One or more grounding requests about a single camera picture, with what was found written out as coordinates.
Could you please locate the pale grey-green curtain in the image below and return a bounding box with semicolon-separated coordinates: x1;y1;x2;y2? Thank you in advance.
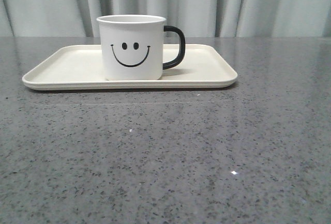
1;0;330;37

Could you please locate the cream rectangular plastic tray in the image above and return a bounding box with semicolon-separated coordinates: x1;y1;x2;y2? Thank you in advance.
22;44;238;91

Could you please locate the white smiley mug black handle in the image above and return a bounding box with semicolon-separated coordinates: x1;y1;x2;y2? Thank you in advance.
97;14;186;80

